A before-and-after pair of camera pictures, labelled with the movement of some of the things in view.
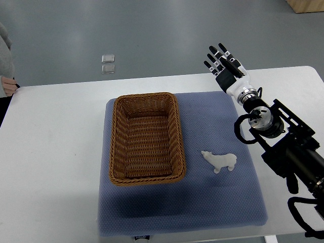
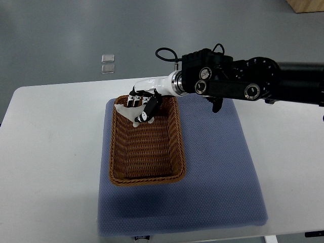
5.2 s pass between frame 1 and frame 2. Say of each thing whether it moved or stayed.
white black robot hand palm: moved
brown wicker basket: stayed
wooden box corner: stayed
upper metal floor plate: stayed
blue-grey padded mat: stayed
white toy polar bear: moved
